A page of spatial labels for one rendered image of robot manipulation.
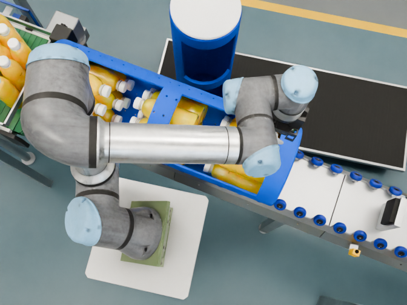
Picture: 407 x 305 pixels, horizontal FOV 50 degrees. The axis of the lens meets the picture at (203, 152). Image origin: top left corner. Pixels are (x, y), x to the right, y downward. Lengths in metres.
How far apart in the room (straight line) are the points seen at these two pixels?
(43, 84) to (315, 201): 1.13
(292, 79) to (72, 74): 0.43
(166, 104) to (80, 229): 0.49
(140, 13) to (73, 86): 2.21
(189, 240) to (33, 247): 1.46
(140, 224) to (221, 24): 0.88
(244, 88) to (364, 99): 1.87
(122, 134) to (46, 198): 1.93
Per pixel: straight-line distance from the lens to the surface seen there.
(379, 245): 1.69
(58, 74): 0.84
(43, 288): 2.66
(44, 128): 0.79
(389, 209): 1.63
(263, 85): 0.92
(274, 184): 1.37
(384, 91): 2.81
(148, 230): 1.21
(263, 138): 0.85
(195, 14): 1.76
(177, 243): 1.38
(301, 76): 0.92
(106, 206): 1.16
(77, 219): 1.16
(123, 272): 1.39
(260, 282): 2.55
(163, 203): 1.26
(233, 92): 0.91
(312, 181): 1.68
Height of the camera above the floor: 2.52
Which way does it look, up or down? 75 degrees down
